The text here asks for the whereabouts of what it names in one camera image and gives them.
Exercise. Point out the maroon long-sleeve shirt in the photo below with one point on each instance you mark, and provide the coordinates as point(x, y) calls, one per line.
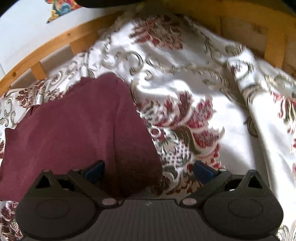
point(96, 120)

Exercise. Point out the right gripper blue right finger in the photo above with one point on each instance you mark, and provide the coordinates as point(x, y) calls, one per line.
point(212, 182)

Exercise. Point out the colourful mushroom landscape poster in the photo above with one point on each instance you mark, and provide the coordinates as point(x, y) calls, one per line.
point(60, 8)

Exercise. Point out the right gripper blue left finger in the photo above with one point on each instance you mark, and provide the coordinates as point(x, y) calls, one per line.
point(88, 180)

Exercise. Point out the white floral satin bedspread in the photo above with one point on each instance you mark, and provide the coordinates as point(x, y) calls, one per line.
point(200, 95)

